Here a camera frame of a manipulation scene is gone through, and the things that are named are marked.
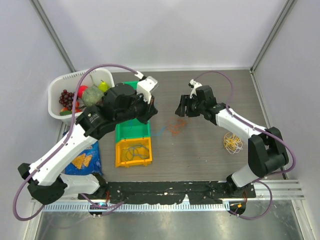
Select red toy apple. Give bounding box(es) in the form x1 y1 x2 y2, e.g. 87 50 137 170
76 85 89 99

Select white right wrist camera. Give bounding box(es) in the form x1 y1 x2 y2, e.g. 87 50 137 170
188 79 202 99

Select dark red toy grapes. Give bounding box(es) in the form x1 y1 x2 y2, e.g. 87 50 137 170
59 89 75 110

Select orange wire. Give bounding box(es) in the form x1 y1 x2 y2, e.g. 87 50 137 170
166 117 188 137

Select right aluminium frame post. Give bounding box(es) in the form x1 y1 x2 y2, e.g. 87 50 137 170
250 0 297 74

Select yellow toy pear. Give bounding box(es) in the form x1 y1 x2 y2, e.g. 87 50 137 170
98 80 110 93

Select white wire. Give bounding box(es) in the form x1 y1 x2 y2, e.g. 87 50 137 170
224 132 245 155

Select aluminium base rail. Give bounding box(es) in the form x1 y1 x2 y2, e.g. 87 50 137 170
31 178 306 201

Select yellow bin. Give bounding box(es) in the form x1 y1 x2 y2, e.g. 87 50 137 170
115 137 153 168

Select green bin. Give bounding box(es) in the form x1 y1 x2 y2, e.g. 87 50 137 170
115 119 151 143
123 81 139 90

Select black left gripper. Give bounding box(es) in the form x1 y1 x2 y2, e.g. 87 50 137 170
115 89 158 125

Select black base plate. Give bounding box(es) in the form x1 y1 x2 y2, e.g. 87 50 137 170
77 180 257 205

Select small toy fruits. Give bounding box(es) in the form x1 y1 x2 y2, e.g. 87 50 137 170
59 101 85 116

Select white plastic basket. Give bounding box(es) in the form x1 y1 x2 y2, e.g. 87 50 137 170
47 67 115 126

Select blue Doritos bag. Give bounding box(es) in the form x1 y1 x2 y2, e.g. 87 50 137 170
64 141 103 176

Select near green bin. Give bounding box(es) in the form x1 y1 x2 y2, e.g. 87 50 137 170
115 119 151 143

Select far green bin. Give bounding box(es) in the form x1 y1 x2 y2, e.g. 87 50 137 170
123 81 139 90

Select aluminium frame post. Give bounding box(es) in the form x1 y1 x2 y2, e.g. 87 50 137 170
250 0 297 74
29 0 77 73

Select left aluminium frame post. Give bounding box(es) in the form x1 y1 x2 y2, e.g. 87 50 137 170
29 0 77 73

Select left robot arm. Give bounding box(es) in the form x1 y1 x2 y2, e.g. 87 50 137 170
18 79 158 205

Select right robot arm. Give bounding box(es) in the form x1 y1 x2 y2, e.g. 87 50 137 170
175 80 289 198

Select green toy melon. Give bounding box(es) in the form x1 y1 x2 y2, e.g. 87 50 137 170
81 85 104 107

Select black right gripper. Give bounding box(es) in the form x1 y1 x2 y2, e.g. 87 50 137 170
175 95 205 118

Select white slotted cable duct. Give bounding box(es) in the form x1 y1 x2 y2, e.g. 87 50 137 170
43 201 230 212

